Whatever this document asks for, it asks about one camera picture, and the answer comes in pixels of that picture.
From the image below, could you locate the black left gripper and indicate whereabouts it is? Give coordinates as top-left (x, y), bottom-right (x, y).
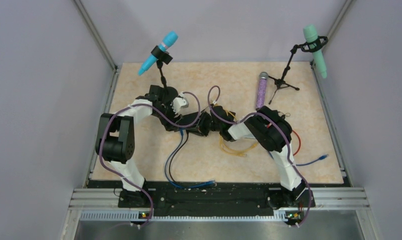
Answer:
top-left (153, 100), bottom-right (184, 132)

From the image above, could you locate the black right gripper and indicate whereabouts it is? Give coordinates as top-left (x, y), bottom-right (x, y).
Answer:
top-left (185, 111), bottom-right (222, 137)

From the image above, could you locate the black network switch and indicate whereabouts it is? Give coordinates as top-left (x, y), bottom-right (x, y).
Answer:
top-left (181, 112), bottom-right (203, 136)

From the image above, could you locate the red ethernet cable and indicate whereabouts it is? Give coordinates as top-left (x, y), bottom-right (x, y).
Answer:
top-left (267, 122), bottom-right (302, 157)

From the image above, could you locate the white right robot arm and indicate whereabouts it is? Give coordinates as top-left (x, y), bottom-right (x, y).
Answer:
top-left (186, 105), bottom-right (303, 206)

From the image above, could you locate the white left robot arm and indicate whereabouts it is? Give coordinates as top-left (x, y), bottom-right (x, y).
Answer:
top-left (95, 85), bottom-right (201, 207)

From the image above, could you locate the black round-base mic stand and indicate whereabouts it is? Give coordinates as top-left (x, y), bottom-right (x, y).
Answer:
top-left (151, 45), bottom-right (178, 102)

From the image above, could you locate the purple glitter microphone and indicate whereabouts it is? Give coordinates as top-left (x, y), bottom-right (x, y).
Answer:
top-left (255, 71), bottom-right (269, 110)

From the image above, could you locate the cyan microphone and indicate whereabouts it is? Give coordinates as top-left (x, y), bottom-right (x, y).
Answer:
top-left (137, 31), bottom-right (179, 76)

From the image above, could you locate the black tripod mic stand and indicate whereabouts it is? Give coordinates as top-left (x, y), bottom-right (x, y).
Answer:
top-left (268, 35), bottom-right (329, 105)

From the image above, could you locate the mint green microphone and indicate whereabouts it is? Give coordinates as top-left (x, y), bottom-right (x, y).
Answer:
top-left (303, 24), bottom-right (329, 79)

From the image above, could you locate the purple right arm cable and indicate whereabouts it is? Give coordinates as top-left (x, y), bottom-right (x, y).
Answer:
top-left (207, 85), bottom-right (313, 228)

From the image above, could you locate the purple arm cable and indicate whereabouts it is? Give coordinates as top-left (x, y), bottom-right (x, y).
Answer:
top-left (98, 91), bottom-right (202, 229)
top-left (207, 85), bottom-right (313, 228)

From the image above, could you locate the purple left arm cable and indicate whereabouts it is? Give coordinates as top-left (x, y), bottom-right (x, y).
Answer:
top-left (98, 91), bottom-right (202, 229)

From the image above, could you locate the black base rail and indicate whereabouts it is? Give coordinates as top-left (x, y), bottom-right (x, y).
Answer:
top-left (118, 181), bottom-right (316, 217)

